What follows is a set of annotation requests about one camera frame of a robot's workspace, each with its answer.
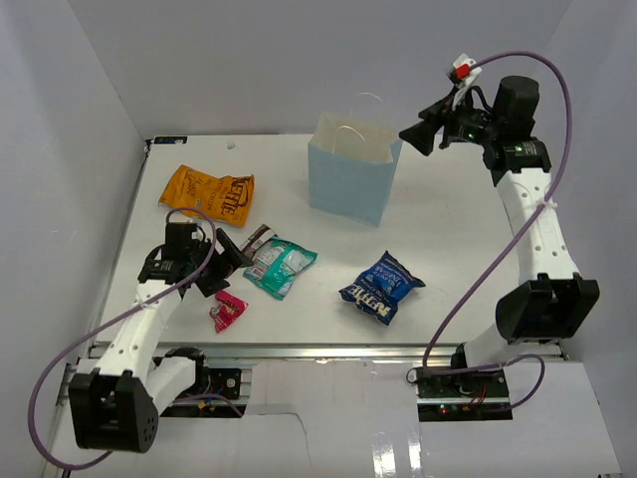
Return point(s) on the brown chocolate snack packet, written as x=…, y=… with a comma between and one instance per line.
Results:
x=257, y=240

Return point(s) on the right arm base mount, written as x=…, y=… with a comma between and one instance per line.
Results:
x=476, y=396

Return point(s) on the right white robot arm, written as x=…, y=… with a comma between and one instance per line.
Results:
x=552, y=299

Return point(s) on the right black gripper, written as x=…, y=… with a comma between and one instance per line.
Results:
x=440, y=115

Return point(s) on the aluminium front rail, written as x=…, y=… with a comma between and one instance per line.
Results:
x=404, y=352

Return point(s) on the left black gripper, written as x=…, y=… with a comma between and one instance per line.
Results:
x=227, y=262

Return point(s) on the light blue paper bag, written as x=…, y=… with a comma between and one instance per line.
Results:
x=352, y=163

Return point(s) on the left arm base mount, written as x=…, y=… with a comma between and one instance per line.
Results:
x=225, y=382

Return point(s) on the teal candy bag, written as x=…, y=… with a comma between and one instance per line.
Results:
x=277, y=264

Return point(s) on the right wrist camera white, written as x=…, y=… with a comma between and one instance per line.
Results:
x=462, y=74

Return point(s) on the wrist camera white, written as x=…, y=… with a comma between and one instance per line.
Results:
x=198, y=234
x=462, y=74

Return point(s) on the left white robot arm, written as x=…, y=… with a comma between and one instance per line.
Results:
x=116, y=405

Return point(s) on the left blue corner label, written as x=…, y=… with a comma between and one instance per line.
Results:
x=170, y=139

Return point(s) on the red pink snack packet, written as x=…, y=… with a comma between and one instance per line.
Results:
x=226, y=309

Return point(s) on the blue Kettle chips bag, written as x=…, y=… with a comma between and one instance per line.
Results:
x=378, y=290

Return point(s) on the orange Kettle chips bag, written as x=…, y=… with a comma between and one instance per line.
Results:
x=227, y=199

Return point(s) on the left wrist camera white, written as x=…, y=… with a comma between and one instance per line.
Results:
x=198, y=234

